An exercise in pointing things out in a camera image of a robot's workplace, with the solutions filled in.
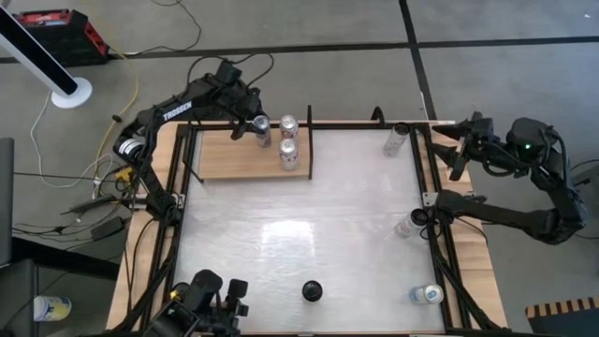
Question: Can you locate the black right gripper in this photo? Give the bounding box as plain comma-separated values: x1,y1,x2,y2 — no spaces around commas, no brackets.
431,111,510,183

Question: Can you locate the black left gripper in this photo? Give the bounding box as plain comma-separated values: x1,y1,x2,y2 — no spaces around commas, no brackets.
215,82,269,142

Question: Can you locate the blue Red Bull can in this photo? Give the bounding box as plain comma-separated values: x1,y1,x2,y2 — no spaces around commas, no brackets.
251,114,273,150
408,284,445,306

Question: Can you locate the silver Diet Coke can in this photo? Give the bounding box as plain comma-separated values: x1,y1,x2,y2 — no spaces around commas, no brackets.
279,114,300,140
278,138,300,171

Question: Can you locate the white Celsius tropical can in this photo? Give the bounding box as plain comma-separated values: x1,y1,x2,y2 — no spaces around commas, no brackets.
382,121,412,158
301,279,324,303

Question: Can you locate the white Celsius peach can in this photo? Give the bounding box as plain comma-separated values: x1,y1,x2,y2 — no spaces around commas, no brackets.
394,208,430,239

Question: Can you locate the wooden shelf board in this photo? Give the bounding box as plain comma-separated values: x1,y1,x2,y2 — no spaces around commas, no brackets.
198,128,314,182

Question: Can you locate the black power adapter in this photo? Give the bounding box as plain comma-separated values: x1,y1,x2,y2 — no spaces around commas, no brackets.
89,215,126,241

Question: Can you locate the white floor stand black panel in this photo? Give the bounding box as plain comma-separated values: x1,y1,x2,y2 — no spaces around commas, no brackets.
0,4,94,110

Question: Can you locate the black yellow striped object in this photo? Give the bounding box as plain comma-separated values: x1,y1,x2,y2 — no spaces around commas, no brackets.
524,297,599,337

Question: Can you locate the red black tool case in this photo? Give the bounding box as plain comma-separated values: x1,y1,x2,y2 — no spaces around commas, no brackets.
12,7,111,67

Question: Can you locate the white yellow canister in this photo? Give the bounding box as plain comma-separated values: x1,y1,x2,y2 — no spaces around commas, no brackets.
32,295,74,323

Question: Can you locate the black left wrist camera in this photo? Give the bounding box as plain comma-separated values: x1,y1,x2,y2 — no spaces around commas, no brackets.
215,60,243,85

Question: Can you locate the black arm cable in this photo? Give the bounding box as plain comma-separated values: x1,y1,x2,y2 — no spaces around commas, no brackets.
185,51,276,90

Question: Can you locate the black floor cable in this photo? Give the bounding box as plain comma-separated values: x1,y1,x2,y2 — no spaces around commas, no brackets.
119,0,203,58

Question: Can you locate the yellow floor cable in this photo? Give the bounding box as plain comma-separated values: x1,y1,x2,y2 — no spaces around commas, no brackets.
91,46,141,188

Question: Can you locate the white floor cable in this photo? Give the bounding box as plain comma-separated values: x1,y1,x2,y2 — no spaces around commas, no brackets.
28,91,116,191

